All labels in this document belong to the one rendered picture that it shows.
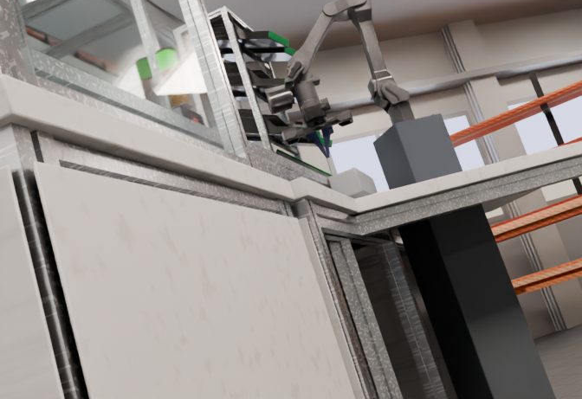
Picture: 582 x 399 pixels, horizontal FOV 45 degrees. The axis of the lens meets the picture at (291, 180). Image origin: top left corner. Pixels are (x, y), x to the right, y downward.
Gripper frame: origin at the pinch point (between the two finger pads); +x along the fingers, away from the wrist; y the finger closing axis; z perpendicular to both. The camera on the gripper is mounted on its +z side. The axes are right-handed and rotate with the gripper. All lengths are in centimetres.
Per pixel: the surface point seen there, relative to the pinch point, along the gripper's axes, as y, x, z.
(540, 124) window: 205, -76, -515
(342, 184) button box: 1.1, 14.8, 18.4
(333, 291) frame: -5, 39, 73
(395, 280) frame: 5.7, 38.5, 1.6
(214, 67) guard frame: -11, 4, 83
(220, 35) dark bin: -19, -52, -28
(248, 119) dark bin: -19.0, -22.6, -27.9
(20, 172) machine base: -19, 28, 135
